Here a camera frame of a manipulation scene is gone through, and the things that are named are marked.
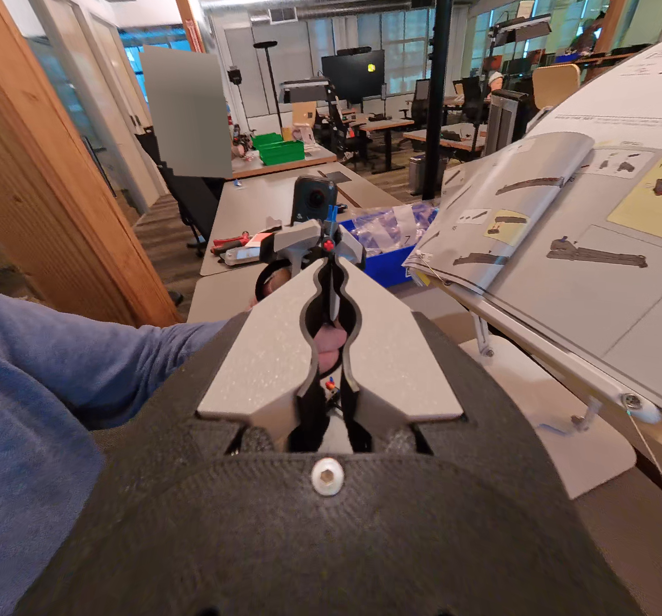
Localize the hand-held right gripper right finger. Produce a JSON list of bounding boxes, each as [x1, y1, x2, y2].
[[335, 255, 464, 447]]

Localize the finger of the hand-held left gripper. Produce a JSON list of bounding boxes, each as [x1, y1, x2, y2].
[[272, 219, 323, 256], [337, 236, 366, 268]]

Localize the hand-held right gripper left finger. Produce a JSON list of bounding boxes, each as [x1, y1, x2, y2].
[[195, 258, 328, 441]]

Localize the small black lego assembly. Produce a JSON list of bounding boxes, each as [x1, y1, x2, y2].
[[321, 203, 343, 327]]

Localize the person's left forearm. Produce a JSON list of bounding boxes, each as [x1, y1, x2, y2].
[[0, 292, 233, 616]]

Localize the lego instruction booklet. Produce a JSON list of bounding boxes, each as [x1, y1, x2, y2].
[[402, 42, 662, 394]]

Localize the person's left hand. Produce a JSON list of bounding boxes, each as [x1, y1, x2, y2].
[[248, 267, 348, 375]]

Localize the blue plastic bin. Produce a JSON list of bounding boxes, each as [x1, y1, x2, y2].
[[339, 207, 440, 291]]

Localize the grey trash can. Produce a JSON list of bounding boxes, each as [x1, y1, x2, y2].
[[409, 156, 449, 197]]

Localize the black office chair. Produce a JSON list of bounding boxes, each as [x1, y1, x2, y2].
[[136, 132, 224, 258]]

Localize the black floor lamp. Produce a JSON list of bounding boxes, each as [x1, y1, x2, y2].
[[253, 41, 285, 133]]

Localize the white book stand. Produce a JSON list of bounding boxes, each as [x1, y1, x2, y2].
[[445, 280, 662, 500]]

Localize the black metal pole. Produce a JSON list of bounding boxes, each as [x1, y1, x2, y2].
[[421, 0, 457, 201]]

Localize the wooden door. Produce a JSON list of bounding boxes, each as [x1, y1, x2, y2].
[[0, 0, 183, 327]]

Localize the wooden chair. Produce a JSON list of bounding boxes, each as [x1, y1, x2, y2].
[[533, 63, 581, 110]]

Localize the red handled pliers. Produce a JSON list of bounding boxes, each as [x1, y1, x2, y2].
[[211, 231, 254, 256]]

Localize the black wall monitor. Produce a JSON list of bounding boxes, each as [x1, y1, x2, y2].
[[321, 49, 387, 102]]

